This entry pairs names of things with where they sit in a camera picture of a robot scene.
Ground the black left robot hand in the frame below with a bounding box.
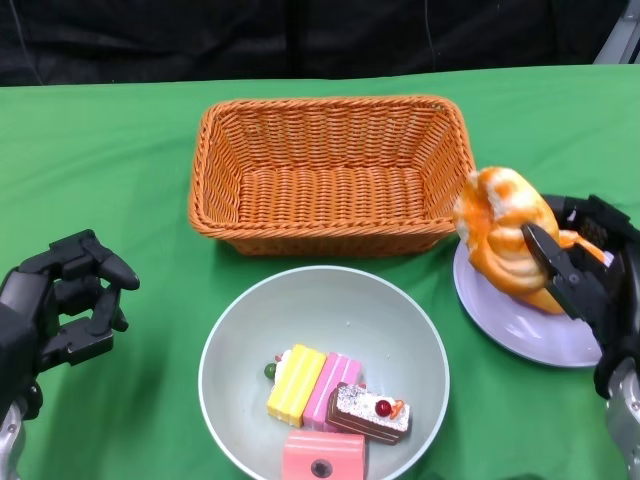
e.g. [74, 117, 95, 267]
[0, 229, 142, 372]

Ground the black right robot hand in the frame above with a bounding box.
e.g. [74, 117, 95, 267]
[521, 193, 640, 400]

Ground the oblong twisted bread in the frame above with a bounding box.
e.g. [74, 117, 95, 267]
[557, 228, 614, 267]

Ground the ring-shaped donut bread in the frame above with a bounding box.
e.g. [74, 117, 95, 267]
[452, 166, 569, 317]

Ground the pale grey bowl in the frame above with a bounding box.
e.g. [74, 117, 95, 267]
[198, 265, 451, 480]

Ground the white lavender plate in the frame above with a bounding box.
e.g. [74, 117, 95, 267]
[452, 219, 617, 370]

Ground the chocolate cake slice with cherry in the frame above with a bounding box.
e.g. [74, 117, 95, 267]
[325, 382, 412, 447]

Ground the yellow striped cake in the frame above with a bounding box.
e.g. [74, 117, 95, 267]
[263, 343, 328, 429]

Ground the orange wicker basket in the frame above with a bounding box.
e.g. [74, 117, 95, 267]
[187, 94, 479, 258]

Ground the pink cake with blueberry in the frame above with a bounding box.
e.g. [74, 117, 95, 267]
[282, 432, 367, 480]

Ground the black backdrop cloth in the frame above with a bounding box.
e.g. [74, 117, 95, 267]
[0, 0, 640, 90]

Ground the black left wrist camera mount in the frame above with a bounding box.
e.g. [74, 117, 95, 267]
[0, 317, 44, 420]

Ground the grey metal frame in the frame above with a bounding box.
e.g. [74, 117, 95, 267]
[593, 0, 640, 66]

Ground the thin hanging cable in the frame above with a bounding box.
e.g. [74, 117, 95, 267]
[419, 0, 434, 69]

